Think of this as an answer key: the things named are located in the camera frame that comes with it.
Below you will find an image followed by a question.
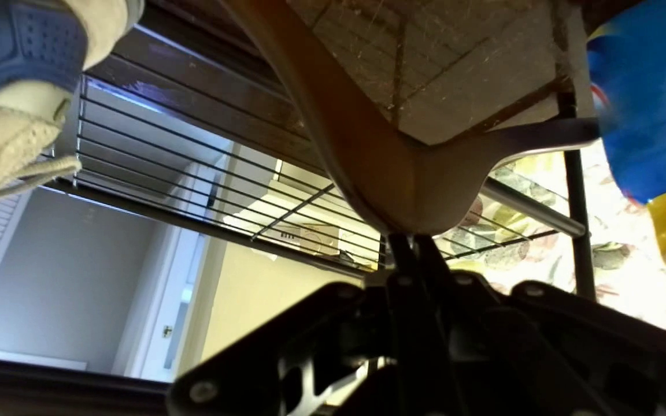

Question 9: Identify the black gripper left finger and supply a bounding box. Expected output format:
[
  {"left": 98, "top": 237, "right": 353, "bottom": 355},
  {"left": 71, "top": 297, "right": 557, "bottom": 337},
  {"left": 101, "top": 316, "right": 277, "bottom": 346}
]
[{"left": 167, "top": 233, "right": 428, "bottom": 416}]

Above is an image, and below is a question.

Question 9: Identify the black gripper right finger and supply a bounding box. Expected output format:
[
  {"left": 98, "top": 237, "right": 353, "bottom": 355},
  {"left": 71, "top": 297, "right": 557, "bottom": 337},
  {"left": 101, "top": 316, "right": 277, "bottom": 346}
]
[{"left": 414, "top": 233, "right": 666, "bottom": 416}]

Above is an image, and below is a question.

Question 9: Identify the brown wooden hanger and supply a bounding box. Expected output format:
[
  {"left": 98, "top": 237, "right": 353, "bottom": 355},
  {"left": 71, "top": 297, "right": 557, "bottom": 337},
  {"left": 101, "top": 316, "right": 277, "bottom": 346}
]
[{"left": 219, "top": 0, "right": 605, "bottom": 237}]

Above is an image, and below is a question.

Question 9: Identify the black metal shoe rack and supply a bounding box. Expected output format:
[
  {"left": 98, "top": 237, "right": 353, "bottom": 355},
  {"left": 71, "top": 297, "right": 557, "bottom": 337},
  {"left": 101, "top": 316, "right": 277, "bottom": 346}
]
[{"left": 42, "top": 0, "right": 602, "bottom": 302}]

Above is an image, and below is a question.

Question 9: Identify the white door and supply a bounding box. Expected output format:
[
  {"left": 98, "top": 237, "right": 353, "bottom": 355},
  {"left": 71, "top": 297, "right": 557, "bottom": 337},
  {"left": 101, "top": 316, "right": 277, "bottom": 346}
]
[{"left": 0, "top": 183, "right": 213, "bottom": 378}]

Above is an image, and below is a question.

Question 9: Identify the blue spray bottle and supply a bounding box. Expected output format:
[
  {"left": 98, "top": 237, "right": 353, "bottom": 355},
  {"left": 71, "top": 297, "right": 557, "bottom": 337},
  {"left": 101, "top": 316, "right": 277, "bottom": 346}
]
[{"left": 586, "top": 0, "right": 666, "bottom": 337}]

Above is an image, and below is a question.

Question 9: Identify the white and blue worn sneaker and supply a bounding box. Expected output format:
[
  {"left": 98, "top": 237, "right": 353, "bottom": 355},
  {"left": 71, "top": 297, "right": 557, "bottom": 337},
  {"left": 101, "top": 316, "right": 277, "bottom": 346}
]
[{"left": 0, "top": 0, "right": 145, "bottom": 206}]

